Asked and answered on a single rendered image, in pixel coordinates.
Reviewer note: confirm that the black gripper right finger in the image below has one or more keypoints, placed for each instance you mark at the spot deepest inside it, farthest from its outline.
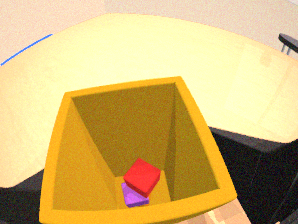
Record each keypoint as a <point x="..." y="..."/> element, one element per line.
<point x="263" y="172"/>

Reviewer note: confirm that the yellow square cup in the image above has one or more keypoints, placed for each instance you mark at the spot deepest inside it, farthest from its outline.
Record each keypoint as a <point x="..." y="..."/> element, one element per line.
<point x="99" y="134"/>

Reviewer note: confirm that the small purple block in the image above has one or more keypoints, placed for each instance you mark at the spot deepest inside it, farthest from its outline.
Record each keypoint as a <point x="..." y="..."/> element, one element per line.
<point x="133" y="198"/>

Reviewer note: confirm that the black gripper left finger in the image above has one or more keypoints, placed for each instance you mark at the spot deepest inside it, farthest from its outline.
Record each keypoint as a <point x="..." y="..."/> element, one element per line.
<point x="20" y="204"/>

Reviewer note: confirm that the small red block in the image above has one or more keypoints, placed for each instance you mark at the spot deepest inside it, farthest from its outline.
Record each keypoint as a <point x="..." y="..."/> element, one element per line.
<point x="142" y="177"/>

